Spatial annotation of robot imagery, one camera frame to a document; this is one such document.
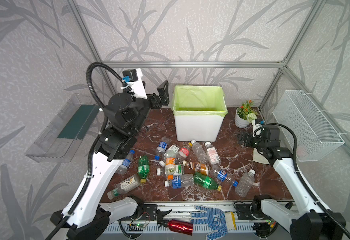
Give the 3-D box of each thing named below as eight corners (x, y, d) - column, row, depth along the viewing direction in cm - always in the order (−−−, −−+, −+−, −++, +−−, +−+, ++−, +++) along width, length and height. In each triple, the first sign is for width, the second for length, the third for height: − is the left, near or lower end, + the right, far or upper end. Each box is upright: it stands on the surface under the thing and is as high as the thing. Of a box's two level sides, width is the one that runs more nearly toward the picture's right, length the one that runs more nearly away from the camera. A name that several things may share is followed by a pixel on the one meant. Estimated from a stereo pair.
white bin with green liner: (175, 144, 101) (172, 113, 77) (176, 118, 117) (174, 85, 92) (218, 144, 101) (229, 113, 77) (214, 118, 117) (222, 85, 92)
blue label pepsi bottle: (153, 159, 94) (152, 155, 90) (163, 139, 104) (162, 135, 100) (161, 162, 93) (160, 158, 89) (170, 141, 103) (170, 137, 98)
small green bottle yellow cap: (135, 183, 85) (133, 180, 82) (141, 158, 95) (139, 155, 92) (147, 183, 85) (146, 180, 82) (151, 158, 95) (150, 155, 92)
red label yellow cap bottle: (178, 154, 95) (178, 151, 92) (188, 144, 101) (188, 140, 97) (184, 159, 93) (184, 155, 90) (194, 148, 99) (194, 144, 95)
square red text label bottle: (212, 167, 90) (213, 164, 87) (202, 145, 100) (203, 143, 97) (220, 164, 91) (221, 162, 88) (210, 143, 101) (211, 140, 98)
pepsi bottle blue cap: (208, 173, 87) (209, 170, 84) (212, 167, 90) (213, 163, 86) (234, 190, 82) (236, 187, 78) (237, 183, 84) (240, 180, 80)
